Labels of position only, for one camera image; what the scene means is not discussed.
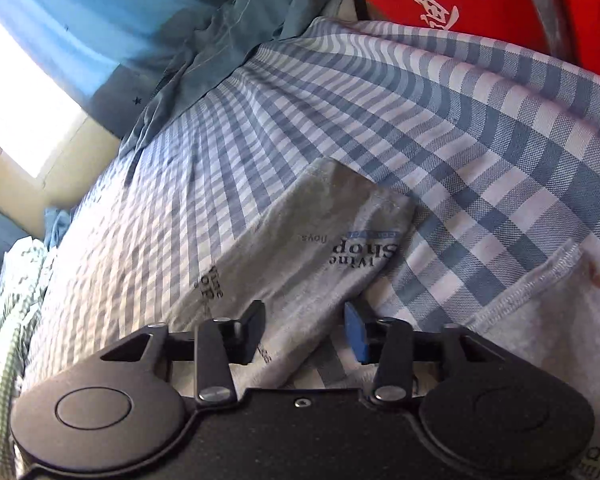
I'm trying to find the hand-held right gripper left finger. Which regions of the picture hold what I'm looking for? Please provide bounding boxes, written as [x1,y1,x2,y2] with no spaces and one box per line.
[97,300,267,407]

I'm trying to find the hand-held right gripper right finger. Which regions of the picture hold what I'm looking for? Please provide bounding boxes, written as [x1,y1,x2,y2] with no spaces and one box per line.
[344,301,485,407]

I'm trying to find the grey printed pants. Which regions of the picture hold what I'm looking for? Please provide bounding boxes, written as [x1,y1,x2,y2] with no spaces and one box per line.
[172,157,600,480]

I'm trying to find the small light blue cloth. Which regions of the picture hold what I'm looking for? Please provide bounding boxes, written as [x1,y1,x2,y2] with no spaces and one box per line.
[44,205,75,250]

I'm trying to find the blue checked bed sheet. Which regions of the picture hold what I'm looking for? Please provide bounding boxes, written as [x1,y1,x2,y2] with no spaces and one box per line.
[20,16,600,396]

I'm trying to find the green checked quilt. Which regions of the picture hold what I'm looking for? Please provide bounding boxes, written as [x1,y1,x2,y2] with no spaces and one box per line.
[0,237,57,461]

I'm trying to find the blue-grey blanket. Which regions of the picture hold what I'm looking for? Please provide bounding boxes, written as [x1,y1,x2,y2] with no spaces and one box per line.
[119,0,342,161]

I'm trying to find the window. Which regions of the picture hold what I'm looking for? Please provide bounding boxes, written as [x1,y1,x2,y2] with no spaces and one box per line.
[0,0,87,181]

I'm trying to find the blue star curtain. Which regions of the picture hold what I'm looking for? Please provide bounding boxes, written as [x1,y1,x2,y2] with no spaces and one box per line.
[0,0,261,137]

